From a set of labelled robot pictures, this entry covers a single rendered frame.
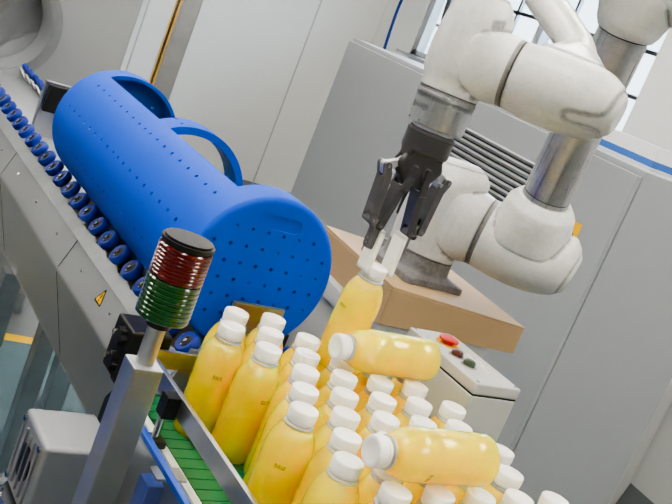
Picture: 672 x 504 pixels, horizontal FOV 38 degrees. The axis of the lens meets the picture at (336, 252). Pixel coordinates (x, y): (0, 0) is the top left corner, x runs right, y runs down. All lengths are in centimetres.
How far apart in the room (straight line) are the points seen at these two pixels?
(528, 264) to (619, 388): 132
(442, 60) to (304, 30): 572
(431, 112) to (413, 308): 68
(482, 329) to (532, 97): 84
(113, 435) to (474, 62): 71
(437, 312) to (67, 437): 90
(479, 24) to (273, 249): 52
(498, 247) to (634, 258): 109
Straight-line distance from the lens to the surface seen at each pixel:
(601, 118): 142
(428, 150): 145
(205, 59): 695
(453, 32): 144
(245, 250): 165
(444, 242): 211
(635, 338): 328
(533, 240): 206
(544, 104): 141
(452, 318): 210
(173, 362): 156
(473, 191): 211
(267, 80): 711
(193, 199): 168
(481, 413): 162
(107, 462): 121
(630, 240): 309
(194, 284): 111
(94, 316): 194
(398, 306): 202
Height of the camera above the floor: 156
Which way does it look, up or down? 13 degrees down
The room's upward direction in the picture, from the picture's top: 22 degrees clockwise
